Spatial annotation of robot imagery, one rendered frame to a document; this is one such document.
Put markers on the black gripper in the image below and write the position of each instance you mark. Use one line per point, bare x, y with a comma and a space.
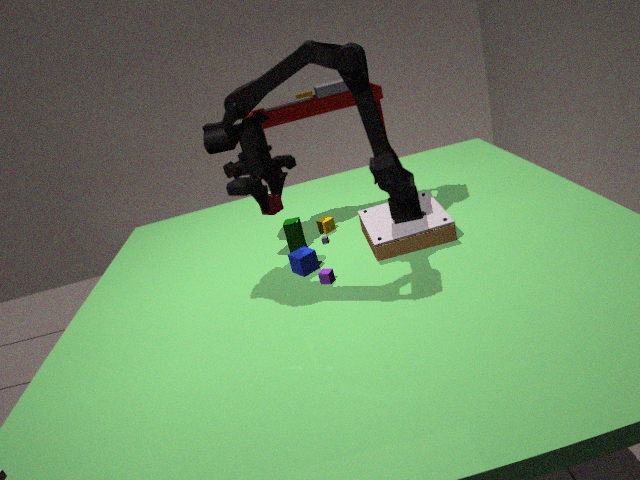
258, 162

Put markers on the blue block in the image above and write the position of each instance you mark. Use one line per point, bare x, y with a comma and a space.
303, 261

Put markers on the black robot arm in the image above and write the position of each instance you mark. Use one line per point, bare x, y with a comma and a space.
350, 61

